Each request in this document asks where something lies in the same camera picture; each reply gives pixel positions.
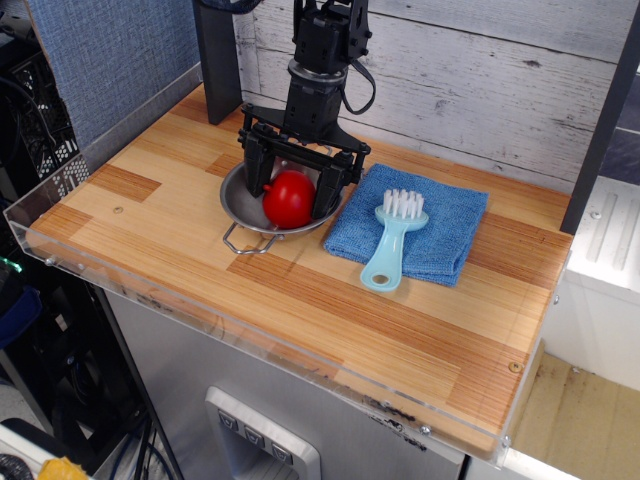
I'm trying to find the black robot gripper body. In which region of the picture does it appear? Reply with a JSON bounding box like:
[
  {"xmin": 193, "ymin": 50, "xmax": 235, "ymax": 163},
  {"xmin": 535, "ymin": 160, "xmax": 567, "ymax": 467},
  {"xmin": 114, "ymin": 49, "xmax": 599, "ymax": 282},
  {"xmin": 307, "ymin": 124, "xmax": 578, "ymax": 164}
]
[{"xmin": 239, "ymin": 74, "xmax": 372, "ymax": 185}]

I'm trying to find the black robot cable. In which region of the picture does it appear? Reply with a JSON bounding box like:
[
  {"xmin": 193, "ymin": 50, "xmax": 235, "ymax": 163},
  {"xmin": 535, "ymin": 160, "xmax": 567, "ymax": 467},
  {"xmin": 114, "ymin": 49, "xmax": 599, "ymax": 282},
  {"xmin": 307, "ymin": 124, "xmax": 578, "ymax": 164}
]
[{"xmin": 339, "ymin": 54, "xmax": 377, "ymax": 116}]

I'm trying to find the yellow object at bottom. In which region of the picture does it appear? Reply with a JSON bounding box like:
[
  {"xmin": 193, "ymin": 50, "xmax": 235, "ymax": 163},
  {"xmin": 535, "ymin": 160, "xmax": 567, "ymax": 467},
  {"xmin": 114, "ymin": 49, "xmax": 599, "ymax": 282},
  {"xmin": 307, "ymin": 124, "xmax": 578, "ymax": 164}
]
[{"xmin": 37, "ymin": 457, "xmax": 89, "ymax": 480}]

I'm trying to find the red toy tomato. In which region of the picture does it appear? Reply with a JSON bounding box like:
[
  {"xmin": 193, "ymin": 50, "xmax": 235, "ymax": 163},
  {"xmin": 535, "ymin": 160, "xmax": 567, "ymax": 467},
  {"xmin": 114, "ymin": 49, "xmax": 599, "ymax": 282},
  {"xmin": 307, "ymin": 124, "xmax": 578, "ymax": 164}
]
[{"xmin": 262, "ymin": 170, "xmax": 315, "ymax": 229}]

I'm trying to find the dark grey post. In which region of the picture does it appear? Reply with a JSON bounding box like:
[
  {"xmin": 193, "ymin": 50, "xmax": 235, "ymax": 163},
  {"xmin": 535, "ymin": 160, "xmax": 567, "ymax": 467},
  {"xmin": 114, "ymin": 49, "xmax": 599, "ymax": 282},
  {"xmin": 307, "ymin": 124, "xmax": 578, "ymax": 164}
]
[
  {"xmin": 560, "ymin": 2, "xmax": 639, "ymax": 235},
  {"xmin": 193, "ymin": 1, "xmax": 242, "ymax": 125}
]

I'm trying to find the grey button panel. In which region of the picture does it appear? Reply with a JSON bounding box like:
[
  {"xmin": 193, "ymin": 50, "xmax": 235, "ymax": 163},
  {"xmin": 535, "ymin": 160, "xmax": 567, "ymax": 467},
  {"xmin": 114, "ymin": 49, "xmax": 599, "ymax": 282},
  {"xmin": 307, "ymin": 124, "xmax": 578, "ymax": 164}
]
[{"xmin": 205, "ymin": 386, "xmax": 322, "ymax": 479}]

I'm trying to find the folded blue cloth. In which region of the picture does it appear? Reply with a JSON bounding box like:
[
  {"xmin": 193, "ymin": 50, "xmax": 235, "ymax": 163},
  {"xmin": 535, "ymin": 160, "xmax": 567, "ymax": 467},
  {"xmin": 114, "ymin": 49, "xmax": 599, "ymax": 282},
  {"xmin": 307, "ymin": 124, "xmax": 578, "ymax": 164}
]
[{"xmin": 324, "ymin": 164, "xmax": 489, "ymax": 287}]

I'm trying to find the stainless steel bowl with handles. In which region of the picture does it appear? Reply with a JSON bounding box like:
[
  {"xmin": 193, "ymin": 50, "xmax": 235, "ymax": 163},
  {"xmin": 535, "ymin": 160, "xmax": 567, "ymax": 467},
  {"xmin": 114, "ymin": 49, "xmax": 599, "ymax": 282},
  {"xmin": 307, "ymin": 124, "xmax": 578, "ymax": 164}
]
[{"xmin": 220, "ymin": 162, "xmax": 344, "ymax": 255}]

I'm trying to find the white metal side unit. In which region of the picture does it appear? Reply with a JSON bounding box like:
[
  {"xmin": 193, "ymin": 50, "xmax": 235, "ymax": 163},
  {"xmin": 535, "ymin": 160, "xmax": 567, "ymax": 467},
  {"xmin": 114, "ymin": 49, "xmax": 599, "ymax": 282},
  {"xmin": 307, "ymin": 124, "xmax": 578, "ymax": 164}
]
[{"xmin": 541, "ymin": 177, "xmax": 639, "ymax": 390}]

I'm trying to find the stainless steel cabinet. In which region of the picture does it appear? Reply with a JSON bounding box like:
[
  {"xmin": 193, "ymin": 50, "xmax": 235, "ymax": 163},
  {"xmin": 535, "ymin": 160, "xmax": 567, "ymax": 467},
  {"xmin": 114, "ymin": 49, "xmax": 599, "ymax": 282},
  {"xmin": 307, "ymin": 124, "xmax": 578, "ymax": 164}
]
[{"xmin": 107, "ymin": 293, "xmax": 467, "ymax": 479}]

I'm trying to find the dark grey right post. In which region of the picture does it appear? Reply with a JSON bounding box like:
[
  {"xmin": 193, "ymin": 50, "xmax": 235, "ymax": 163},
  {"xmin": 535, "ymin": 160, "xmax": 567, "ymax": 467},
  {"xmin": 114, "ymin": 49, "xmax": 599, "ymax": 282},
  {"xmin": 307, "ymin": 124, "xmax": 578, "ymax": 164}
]
[{"xmin": 560, "ymin": 2, "xmax": 639, "ymax": 235}]

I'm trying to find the clear acrylic table guard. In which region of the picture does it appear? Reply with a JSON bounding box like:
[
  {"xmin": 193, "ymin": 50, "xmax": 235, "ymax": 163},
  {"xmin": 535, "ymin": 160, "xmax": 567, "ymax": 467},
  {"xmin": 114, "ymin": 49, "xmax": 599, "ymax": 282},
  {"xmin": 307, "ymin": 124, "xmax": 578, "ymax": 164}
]
[{"xmin": 7, "ymin": 87, "xmax": 571, "ymax": 462}]

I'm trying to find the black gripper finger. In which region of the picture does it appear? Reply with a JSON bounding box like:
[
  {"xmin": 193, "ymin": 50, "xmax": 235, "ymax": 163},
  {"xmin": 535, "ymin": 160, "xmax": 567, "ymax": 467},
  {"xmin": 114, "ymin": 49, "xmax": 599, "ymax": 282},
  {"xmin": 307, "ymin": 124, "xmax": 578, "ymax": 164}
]
[
  {"xmin": 244, "ymin": 137, "xmax": 274, "ymax": 198},
  {"xmin": 311, "ymin": 165, "xmax": 350, "ymax": 220}
]

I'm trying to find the dark grey left post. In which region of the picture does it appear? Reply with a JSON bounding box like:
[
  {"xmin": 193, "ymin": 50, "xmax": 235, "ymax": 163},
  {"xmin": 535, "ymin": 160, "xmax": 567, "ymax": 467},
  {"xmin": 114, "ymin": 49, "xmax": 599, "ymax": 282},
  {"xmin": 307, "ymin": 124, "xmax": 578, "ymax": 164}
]
[{"xmin": 193, "ymin": 1, "xmax": 242, "ymax": 125}]

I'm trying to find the light blue dish brush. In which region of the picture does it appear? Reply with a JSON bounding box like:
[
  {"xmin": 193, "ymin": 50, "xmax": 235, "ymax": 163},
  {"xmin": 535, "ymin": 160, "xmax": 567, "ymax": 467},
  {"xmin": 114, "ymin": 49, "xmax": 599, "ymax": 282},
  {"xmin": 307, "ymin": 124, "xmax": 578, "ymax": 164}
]
[{"xmin": 360, "ymin": 189, "xmax": 429, "ymax": 292}]

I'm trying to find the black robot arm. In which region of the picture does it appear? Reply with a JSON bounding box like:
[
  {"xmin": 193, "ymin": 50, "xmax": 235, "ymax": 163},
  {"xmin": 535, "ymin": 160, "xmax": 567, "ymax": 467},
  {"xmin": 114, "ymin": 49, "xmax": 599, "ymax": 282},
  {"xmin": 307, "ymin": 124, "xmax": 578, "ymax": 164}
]
[{"xmin": 239, "ymin": 1, "xmax": 373, "ymax": 219}]

